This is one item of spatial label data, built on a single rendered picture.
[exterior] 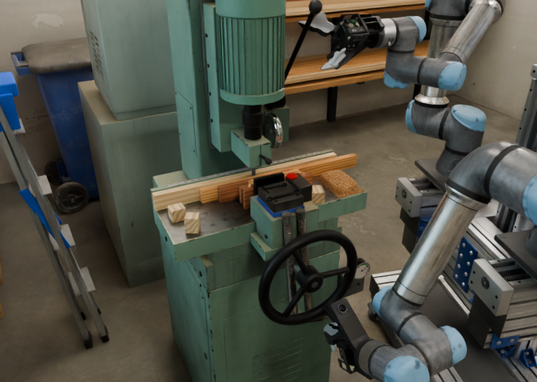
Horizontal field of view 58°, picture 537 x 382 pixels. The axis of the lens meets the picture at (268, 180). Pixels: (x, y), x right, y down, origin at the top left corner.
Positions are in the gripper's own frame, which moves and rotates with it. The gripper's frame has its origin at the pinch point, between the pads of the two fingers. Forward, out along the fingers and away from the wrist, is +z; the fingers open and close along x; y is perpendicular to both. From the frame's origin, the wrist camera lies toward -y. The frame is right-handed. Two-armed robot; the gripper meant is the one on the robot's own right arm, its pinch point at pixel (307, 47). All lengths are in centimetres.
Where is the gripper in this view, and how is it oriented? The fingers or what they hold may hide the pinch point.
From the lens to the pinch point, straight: 129.7
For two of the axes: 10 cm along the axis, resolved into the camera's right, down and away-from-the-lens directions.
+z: -9.0, 2.1, -3.9
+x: 3.5, 8.8, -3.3
